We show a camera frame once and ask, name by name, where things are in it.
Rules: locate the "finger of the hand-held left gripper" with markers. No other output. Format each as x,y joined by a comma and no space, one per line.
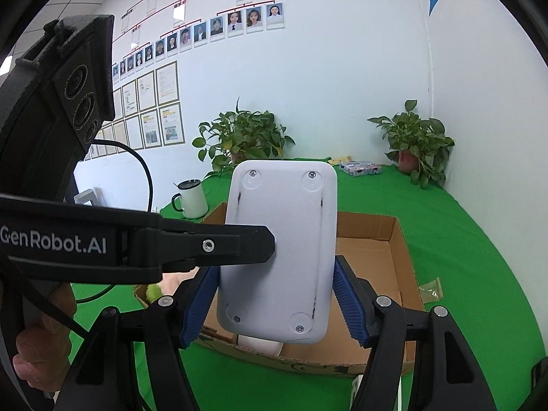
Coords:
239,246

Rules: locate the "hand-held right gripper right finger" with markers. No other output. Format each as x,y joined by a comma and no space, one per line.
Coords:
349,304

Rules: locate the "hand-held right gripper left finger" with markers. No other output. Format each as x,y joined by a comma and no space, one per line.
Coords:
199,304

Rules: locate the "white plastic device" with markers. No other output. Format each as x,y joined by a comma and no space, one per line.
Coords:
278,244

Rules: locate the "printed cardboard box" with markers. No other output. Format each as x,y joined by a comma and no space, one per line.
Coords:
368,265

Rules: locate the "person's left hand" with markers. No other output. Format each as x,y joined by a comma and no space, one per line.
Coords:
43,351

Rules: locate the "pink and green plush toy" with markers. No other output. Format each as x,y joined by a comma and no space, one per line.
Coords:
153,293

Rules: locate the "white mug with black rim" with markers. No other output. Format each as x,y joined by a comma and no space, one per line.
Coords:
192,201

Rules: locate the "white rounded object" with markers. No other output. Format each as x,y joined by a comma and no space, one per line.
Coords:
259,346

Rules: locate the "white and green carton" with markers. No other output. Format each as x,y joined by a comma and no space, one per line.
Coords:
357,387

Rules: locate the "small clear packet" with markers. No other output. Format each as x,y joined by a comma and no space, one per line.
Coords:
431,289

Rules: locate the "bushy potted plant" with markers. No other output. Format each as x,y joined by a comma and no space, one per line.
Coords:
244,137

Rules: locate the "green tablecloth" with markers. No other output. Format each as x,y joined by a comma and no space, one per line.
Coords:
471,265

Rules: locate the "yellow packet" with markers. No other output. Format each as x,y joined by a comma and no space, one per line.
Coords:
342,159

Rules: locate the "colourful patterned small box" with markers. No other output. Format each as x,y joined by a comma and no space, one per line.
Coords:
359,168

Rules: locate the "potted plant in red pot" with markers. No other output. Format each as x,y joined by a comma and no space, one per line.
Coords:
411,137

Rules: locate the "row of portrait photos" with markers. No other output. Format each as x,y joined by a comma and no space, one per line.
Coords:
233,21

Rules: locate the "white frame stand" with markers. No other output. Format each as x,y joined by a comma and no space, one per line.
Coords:
87,197

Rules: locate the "group of framed wall certificates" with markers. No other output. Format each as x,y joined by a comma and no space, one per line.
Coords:
167,94

